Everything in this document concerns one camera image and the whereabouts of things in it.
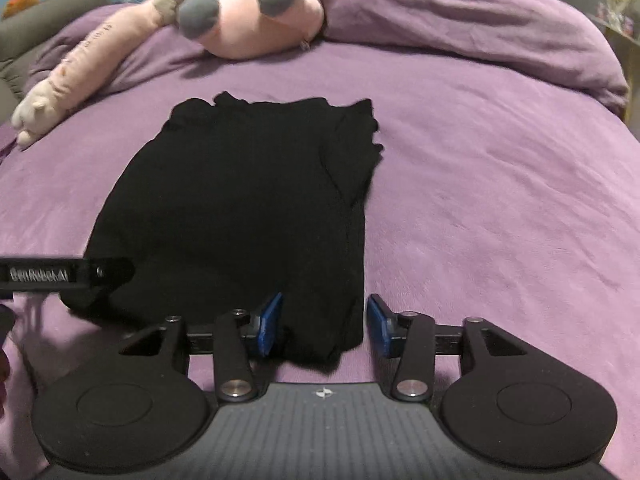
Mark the black long-sleeve shirt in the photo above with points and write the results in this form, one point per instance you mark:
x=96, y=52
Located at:
x=235, y=203

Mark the paper flower bouquet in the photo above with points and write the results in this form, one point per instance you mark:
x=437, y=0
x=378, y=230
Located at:
x=618, y=14

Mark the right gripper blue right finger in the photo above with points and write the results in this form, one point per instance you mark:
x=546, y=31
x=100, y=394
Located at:
x=383, y=327

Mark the grey pillow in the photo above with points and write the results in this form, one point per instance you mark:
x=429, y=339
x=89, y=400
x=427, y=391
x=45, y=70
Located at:
x=23, y=35

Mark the purple duvet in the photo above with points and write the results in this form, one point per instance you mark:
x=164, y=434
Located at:
x=545, y=39

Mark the pink plush toy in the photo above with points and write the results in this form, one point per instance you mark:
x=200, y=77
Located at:
x=230, y=29

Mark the purple bed sheet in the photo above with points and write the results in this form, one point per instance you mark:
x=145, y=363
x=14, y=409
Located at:
x=499, y=194

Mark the orange plush toy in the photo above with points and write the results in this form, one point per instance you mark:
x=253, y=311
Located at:
x=14, y=7

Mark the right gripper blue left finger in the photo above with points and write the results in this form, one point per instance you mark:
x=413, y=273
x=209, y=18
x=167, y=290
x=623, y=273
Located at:
x=269, y=316

